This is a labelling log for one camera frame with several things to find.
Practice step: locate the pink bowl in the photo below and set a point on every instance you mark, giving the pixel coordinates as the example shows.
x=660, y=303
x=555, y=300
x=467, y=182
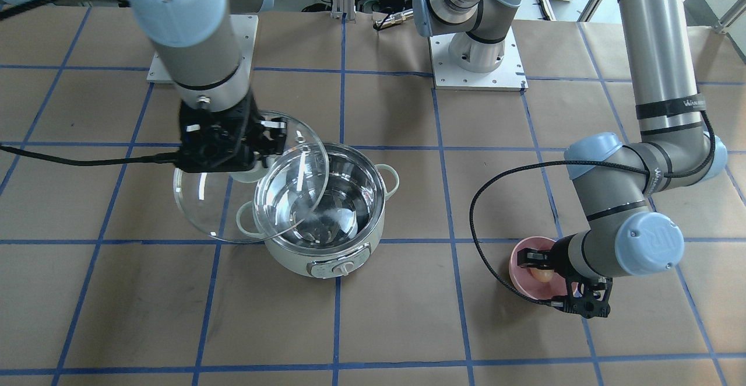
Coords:
x=534, y=282

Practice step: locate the white electric cooking pot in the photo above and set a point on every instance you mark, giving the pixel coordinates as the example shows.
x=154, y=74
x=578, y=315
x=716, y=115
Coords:
x=320, y=209

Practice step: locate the glass pot lid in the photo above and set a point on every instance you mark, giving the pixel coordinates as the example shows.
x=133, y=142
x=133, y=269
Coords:
x=210, y=200

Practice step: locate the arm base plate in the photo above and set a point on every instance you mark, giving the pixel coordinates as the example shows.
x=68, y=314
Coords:
x=460, y=63
x=231, y=47

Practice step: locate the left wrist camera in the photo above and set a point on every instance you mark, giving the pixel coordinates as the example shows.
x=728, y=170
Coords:
x=585, y=297

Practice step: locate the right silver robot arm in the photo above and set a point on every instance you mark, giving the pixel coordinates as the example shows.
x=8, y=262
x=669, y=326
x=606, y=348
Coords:
x=185, y=23

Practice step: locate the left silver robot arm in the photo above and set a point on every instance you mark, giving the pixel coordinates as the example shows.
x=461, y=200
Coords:
x=613, y=181

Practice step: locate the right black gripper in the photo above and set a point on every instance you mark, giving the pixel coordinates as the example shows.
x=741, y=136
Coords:
x=252, y=127

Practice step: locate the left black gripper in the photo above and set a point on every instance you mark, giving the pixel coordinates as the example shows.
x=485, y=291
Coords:
x=558, y=256

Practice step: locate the beige egg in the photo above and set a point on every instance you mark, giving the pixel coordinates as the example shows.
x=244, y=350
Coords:
x=542, y=277

